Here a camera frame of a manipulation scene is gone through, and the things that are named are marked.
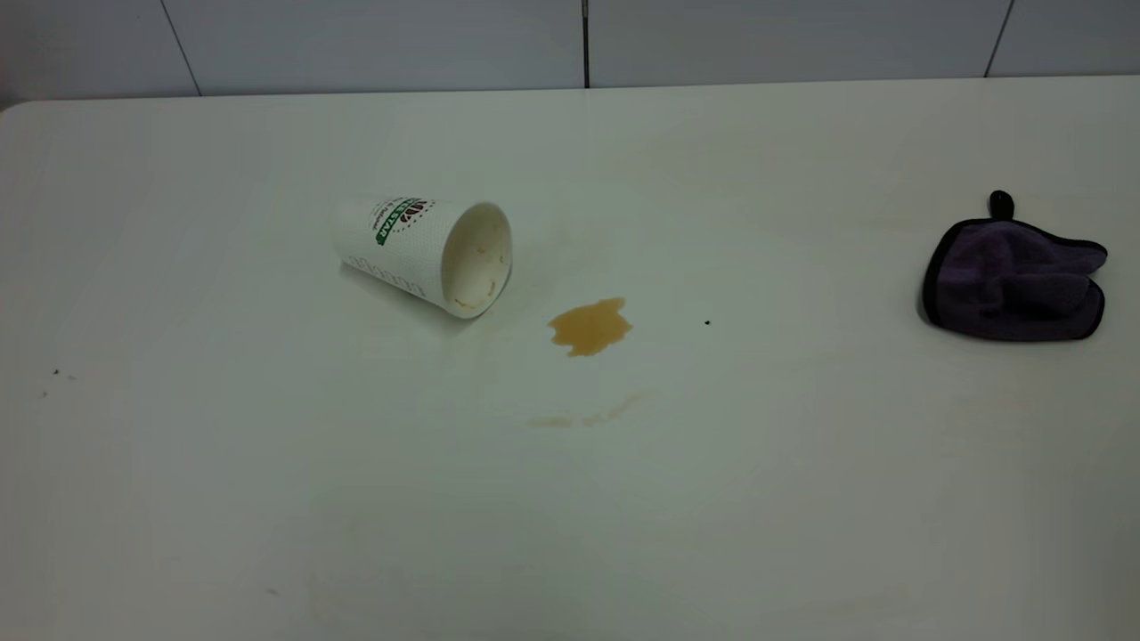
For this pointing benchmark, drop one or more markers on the white paper coffee cup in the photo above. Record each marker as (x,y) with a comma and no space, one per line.
(401,258)

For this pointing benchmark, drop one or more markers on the purple cloth with black trim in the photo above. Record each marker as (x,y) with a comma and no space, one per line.
(1015,285)

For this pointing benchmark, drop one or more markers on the brown coffee spill puddle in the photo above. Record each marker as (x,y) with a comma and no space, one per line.
(590,328)

